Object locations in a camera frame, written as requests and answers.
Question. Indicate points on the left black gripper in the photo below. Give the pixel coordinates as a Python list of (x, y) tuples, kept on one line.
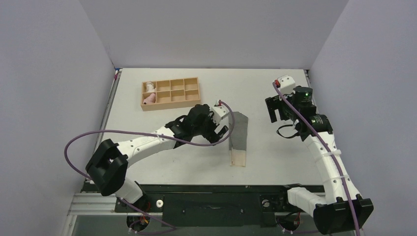
[(212, 136)]

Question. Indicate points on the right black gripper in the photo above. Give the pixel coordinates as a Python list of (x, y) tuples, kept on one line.
[(275, 108)]

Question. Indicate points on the grey beige underwear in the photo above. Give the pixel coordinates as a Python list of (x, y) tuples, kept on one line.
[(238, 140)]

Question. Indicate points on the wooden compartment tray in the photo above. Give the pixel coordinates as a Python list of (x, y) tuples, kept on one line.
[(172, 94)]

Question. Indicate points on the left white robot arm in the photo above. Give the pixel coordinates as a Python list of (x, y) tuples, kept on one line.
[(108, 165)]

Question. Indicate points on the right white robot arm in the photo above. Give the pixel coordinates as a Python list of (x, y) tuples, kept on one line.
[(342, 208)]

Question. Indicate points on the pink rolled underwear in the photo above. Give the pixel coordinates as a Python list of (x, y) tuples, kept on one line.
[(151, 99)]

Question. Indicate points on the white rolled underwear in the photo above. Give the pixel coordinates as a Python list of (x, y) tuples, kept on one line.
[(149, 87)]

